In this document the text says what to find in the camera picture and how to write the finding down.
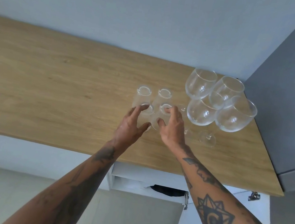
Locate person's left hand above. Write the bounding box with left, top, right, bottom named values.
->
left=110, top=100, right=155, bottom=157

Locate person's right hand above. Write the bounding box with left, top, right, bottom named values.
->
left=152, top=103, right=192, bottom=156

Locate ribbed clear glass tumbler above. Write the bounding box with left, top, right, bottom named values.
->
left=149, top=102, right=175, bottom=133
left=132, top=84, right=153, bottom=110
left=152, top=87, right=174, bottom=109
left=134, top=102, right=156, bottom=133

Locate clear wine glass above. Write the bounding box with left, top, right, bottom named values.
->
left=196, top=90, right=260, bottom=154
left=207, top=74, right=247, bottom=113
left=182, top=95, right=220, bottom=143
left=176, top=66, right=219, bottom=117

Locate white cabinet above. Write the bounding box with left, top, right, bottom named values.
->
left=0, top=132, right=195, bottom=204

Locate person's right forearm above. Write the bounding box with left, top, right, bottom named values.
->
left=164, top=145, right=295, bottom=224

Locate person's left forearm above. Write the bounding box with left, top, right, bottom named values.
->
left=2, top=127, right=130, bottom=224

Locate grey refrigerator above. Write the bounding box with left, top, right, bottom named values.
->
left=224, top=0, right=295, bottom=224

